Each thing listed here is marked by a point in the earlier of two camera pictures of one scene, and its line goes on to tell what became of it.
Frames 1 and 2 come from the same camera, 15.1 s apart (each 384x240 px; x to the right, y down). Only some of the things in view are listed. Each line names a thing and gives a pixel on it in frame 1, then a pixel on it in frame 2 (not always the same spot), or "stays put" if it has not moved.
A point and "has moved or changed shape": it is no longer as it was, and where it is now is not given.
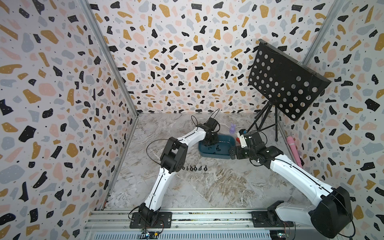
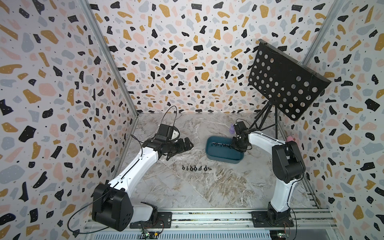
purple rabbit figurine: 232,129 stays put
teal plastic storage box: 220,150 has moved or changed shape
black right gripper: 238,149 → 241,149
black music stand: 286,85 stays put
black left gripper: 216,141 → 181,147
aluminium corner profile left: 92,20 stays put
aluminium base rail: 115,225 stays put
